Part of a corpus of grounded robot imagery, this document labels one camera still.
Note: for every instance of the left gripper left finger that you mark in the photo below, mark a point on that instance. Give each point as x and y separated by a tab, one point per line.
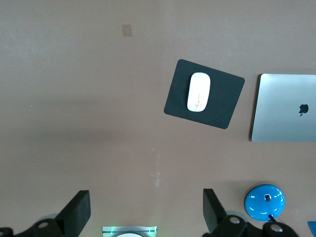
74	217

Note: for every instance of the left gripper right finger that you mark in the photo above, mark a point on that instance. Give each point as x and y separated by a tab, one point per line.
216	217

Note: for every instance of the white computer mouse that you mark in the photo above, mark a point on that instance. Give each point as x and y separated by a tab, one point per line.
198	91

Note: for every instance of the black mouse pad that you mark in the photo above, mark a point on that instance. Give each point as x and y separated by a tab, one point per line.
222	98

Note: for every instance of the blue desk lamp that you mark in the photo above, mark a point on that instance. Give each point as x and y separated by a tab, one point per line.
256	202

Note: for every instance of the silver closed laptop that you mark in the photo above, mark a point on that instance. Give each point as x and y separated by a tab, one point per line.
279	111

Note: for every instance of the small beige tape patch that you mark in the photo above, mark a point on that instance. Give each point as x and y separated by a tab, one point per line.
127	30

